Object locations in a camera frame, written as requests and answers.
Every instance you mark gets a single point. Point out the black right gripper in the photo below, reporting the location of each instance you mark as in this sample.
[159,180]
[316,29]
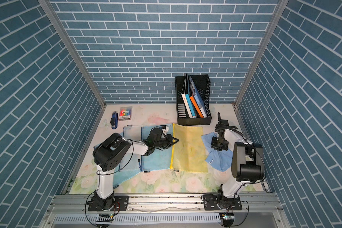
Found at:
[213,145]

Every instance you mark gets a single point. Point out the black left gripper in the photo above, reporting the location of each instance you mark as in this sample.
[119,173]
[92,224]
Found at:
[169,143]

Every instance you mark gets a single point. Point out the blue microfiber cloth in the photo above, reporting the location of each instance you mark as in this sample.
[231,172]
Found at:
[219,160]

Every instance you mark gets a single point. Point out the yellow mesh document bag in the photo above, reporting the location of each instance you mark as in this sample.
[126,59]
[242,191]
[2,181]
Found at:
[189,153]

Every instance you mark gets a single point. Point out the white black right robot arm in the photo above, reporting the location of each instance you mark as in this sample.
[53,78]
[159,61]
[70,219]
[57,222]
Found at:
[247,165]

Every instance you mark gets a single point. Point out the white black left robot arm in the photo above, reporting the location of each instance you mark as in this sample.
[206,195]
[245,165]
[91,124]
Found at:
[105,184]

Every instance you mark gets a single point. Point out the light blue mesh document bag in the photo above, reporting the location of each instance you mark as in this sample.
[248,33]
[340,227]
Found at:
[158,160]

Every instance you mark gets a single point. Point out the clear mesh document bag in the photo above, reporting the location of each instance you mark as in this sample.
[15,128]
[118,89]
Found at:
[132,132]

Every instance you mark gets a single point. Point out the blue document bag far left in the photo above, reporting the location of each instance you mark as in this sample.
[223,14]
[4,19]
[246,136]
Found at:
[125,173]

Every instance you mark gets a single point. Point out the teal book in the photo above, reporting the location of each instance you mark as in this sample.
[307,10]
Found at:
[190,106]

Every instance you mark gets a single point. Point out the blue folder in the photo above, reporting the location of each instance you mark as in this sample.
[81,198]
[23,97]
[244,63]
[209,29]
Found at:
[198,97]

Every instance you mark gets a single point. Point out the colourful marker pack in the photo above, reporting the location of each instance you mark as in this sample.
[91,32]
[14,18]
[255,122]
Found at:
[125,113]

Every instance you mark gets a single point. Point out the orange book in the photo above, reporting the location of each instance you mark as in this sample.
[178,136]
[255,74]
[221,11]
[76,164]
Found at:
[196,106]

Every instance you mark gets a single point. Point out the blue stapler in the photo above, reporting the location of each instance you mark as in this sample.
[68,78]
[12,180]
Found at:
[114,120]

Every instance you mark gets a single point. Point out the black mesh file holder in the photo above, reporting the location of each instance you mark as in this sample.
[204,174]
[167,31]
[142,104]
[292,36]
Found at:
[182,86]

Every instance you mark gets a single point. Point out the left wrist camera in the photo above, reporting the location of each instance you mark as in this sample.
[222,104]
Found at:
[164,128]

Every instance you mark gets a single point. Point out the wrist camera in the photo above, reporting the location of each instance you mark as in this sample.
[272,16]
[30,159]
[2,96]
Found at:
[223,125]
[164,128]

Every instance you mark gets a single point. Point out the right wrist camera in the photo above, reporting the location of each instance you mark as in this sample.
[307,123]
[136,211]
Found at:
[223,125]

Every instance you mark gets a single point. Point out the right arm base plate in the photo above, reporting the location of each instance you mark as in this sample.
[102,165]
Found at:
[213,202]

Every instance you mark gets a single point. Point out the aluminium front rail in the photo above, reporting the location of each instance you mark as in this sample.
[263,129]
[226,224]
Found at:
[153,208]

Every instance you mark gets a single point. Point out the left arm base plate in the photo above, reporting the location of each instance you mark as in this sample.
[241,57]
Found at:
[112,203]

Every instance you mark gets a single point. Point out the aluminium corner post right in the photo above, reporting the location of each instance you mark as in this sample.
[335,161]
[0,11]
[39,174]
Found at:
[260,51]

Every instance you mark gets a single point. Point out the aluminium corner post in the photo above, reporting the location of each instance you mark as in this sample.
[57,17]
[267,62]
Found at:
[59,28]
[260,51]

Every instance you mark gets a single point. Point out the aluminium corner post left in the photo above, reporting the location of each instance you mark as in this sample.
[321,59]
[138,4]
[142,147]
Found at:
[59,28]

